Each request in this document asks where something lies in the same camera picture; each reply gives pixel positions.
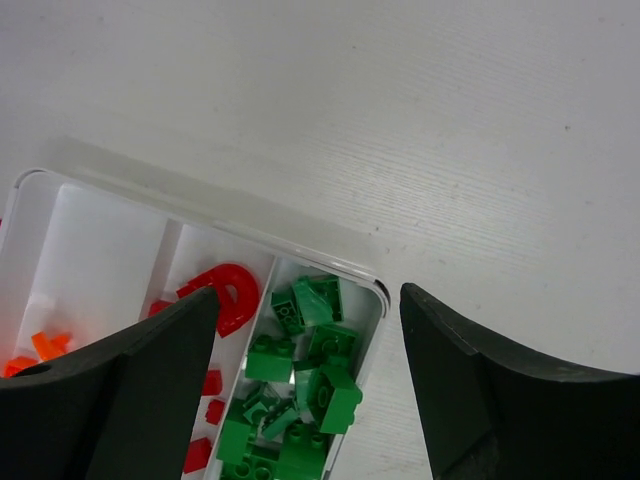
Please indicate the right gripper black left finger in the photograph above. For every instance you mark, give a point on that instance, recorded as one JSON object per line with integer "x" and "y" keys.
{"x": 122, "y": 407}

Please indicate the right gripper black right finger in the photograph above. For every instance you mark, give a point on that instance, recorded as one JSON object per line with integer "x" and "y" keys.
{"x": 492, "y": 408}

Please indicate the green lego 2x2 brick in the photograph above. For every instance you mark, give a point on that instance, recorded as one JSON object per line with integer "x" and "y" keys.
{"x": 270, "y": 359}

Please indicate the red arch lego in tray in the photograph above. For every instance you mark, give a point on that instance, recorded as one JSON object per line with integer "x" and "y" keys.
{"x": 238, "y": 294}

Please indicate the green square lego upside down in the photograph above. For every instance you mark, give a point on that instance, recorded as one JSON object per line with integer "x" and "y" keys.
{"x": 333, "y": 345}

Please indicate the white three-compartment tray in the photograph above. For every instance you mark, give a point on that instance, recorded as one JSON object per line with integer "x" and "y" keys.
{"x": 82, "y": 259}

